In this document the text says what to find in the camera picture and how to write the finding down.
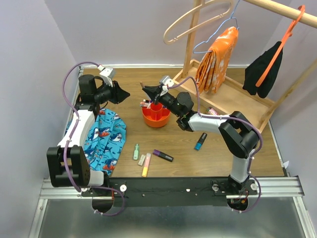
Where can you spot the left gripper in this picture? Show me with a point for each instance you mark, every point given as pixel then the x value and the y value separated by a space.
pixel 118 93

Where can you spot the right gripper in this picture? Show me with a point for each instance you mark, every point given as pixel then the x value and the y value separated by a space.
pixel 153 91

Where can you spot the white grey marker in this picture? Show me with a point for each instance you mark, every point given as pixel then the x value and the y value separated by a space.
pixel 145 104

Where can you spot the black purple highlighter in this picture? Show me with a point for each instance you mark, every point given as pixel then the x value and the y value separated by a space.
pixel 163 155

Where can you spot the black blue highlighter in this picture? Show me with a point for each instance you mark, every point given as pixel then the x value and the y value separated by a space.
pixel 200 141

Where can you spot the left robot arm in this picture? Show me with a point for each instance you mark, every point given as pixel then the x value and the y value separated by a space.
pixel 67 162

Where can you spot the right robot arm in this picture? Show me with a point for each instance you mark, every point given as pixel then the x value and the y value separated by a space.
pixel 242 139

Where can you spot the orange round desk organizer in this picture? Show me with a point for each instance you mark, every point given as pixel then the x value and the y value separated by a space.
pixel 155 115

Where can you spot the blue shark print shorts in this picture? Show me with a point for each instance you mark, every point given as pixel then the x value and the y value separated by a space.
pixel 105 141

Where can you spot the orange folded cloth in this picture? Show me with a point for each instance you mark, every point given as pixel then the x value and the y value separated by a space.
pixel 212 69

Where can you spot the pink crayon tube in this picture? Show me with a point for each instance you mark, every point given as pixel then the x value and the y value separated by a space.
pixel 211 111

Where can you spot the grey eraser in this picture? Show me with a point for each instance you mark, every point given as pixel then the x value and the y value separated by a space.
pixel 142 159

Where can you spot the wooden clothes rack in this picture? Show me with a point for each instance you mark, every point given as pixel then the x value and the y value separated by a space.
pixel 231 96

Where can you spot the pink yellow highlighter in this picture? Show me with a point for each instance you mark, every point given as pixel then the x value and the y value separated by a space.
pixel 146 165

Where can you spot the black garment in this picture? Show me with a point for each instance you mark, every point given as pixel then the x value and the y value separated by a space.
pixel 256 69

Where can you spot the orange plastic hanger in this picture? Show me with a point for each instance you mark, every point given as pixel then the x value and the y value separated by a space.
pixel 287 34

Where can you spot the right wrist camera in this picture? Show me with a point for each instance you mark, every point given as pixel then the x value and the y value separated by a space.
pixel 165 83

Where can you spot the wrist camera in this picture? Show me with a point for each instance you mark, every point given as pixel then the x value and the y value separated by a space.
pixel 107 74
pixel 165 83

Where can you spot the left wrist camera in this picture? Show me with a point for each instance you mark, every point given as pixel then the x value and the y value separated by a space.
pixel 107 74

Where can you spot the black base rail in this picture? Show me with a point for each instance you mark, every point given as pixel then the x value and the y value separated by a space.
pixel 167 192

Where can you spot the blue wire hanger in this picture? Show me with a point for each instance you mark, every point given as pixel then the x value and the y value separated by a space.
pixel 232 18

